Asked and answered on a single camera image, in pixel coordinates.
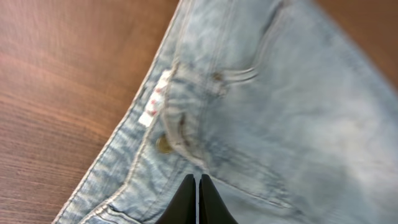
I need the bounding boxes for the light blue denim shorts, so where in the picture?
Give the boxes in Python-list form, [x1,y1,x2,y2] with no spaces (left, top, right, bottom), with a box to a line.
[55,0,397,223]

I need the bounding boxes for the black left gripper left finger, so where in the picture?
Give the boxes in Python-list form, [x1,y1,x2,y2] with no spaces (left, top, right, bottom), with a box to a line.
[156,174,196,224]

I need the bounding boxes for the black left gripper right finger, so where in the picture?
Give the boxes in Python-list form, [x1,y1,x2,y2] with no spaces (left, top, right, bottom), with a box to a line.
[198,174,238,224]

